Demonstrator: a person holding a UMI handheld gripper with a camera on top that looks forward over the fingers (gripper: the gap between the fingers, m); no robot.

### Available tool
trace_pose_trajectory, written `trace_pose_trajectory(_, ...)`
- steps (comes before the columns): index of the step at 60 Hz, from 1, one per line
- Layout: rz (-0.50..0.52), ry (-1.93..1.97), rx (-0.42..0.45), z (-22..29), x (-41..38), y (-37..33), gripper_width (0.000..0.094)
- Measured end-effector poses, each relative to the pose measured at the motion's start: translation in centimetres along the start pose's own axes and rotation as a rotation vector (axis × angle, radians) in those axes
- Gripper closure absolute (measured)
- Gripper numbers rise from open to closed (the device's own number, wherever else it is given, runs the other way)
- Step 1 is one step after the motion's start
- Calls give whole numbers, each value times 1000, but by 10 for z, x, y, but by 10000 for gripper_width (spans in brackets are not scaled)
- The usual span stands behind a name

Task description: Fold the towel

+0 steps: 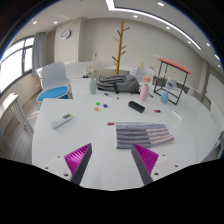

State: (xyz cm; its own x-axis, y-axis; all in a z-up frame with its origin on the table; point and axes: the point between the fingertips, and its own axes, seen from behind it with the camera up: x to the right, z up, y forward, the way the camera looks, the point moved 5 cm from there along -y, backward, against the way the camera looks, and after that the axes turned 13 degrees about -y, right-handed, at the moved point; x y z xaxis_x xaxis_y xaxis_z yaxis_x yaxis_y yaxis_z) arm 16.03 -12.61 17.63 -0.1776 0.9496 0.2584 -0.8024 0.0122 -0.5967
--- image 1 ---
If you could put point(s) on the white chair with blue cushion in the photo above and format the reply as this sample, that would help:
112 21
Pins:
53 91

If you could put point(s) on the small red flat bar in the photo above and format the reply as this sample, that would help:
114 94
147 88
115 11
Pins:
110 123

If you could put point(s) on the grey curtain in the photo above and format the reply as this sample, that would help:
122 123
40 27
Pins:
38 53

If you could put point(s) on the grey backpack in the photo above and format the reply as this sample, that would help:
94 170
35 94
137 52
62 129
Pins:
118 82

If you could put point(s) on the white desk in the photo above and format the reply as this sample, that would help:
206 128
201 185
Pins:
78 69

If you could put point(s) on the pink flower bouquet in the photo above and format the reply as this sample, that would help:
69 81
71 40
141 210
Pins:
146 79

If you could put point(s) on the green ceramic vase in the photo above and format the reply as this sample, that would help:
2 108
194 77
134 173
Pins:
92 86

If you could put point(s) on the ceiling lights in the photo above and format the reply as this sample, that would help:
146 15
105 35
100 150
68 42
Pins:
110 4

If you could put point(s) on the window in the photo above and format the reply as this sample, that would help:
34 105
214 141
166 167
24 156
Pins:
13 63

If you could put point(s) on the blue ceramic vase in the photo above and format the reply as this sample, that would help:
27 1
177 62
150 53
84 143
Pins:
164 97

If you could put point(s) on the round wall clock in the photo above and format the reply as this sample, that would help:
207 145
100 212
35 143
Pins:
66 34

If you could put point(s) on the white remote control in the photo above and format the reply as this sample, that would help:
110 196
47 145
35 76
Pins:
61 120

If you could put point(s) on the green round magnet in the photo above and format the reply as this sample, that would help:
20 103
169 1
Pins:
98 103

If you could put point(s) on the wooden coat rack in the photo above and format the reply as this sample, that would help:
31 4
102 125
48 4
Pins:
119 46

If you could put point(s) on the black frame orange-topped side table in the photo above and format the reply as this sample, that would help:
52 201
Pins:
175 65

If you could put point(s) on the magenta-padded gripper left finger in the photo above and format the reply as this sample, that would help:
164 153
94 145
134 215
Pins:
78 159

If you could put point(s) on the white flat stick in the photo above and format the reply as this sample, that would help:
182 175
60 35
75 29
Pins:
177 115

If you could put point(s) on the black and white marker pen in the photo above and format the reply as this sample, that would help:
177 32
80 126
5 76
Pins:
111 96

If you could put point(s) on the grey and pink striped towel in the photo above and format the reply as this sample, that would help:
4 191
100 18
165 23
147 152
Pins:
143 135

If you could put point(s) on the dried beige flower stems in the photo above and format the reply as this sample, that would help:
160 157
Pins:
92 68

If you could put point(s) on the black rectangular case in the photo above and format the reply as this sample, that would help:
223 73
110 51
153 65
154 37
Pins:
136 106

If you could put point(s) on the pink ceramic vase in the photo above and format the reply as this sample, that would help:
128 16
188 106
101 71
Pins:
144 92

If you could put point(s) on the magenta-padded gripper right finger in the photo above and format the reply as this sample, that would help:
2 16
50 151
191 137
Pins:
146 159

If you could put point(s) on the orange round magnet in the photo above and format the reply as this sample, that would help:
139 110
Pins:
96 109

